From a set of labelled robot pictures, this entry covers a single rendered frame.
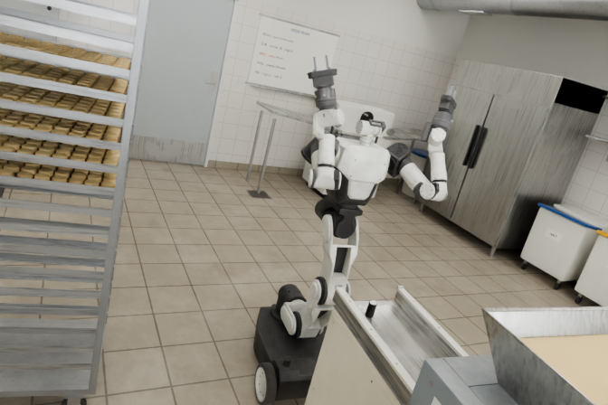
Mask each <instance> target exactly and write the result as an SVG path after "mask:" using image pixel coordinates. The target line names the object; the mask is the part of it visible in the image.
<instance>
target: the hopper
mask: <svg viewBox="0 0 608 405"><path fill-rule="evenodd" d="M481 311H482V314H483V317H484V322H485V326H486V330H487V335H488V338H489V346H490V350H491V354H492V359H493V363H494V367H495V372H496V375H497V380H498V384H499V385H500V386H501V387H502V388H503V389H504V390H505V391H506V392H507V393H508V395H509V396H510V397H511V398H512V399H513V400H514V401H515V402H516V403H517V404H518V405H608V306H588V307H482V308H481Z"/></svg>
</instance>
